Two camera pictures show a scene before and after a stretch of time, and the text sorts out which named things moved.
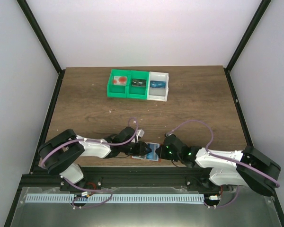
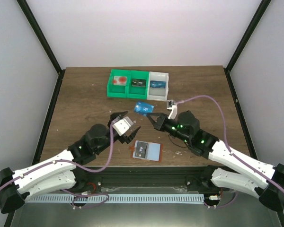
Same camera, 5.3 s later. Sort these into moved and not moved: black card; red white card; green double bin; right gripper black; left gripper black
Moved: left gripper black; right gripper black
Not moved: red white card; green double bin; black card
